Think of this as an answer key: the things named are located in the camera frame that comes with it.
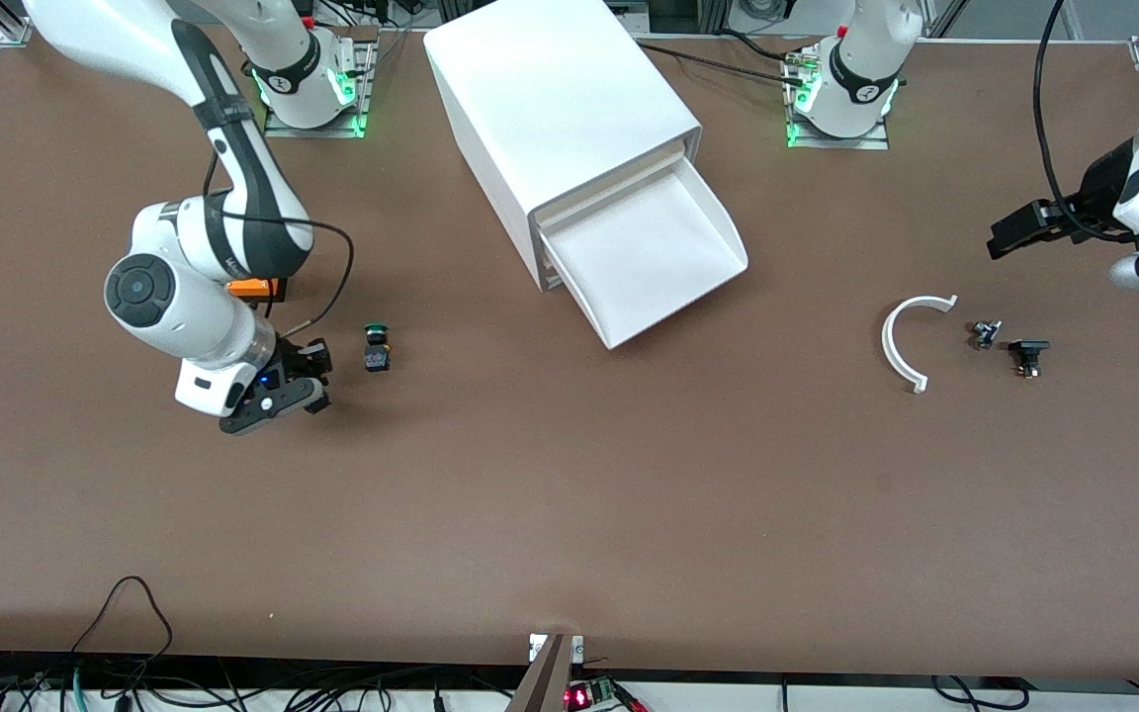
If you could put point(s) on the black switch part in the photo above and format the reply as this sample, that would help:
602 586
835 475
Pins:
1028 348

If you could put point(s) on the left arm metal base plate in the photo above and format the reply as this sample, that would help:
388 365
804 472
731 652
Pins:
797 136

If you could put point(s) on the white curved plastic piece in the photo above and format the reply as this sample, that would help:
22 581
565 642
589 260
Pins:
888 346

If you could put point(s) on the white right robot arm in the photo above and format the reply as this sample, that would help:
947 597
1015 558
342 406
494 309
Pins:
174 297

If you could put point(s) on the small grey metal part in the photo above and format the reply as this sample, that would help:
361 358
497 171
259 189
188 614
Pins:
985 334

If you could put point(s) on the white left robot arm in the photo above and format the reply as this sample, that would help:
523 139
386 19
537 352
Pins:
866 59

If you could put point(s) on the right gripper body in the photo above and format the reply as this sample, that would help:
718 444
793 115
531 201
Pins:
286 361

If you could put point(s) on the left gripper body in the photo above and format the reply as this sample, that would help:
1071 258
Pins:
1099 190

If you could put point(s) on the circuit board with red light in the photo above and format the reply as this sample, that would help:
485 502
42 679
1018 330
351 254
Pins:
589 694

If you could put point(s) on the green push button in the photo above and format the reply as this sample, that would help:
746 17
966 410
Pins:
377 348

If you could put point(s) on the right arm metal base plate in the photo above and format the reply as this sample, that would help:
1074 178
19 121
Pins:
364 99

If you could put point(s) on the orange box with hole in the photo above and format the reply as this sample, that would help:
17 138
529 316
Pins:
258 288

